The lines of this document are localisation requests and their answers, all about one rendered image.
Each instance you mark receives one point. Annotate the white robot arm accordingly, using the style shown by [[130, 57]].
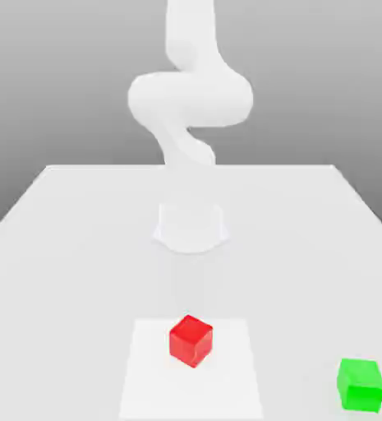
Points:
[[190, 98]]

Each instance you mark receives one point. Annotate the small red cube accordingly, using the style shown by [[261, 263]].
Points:
[[190, 340]]

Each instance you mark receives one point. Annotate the small green cube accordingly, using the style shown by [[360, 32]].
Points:
[[361, 386]]

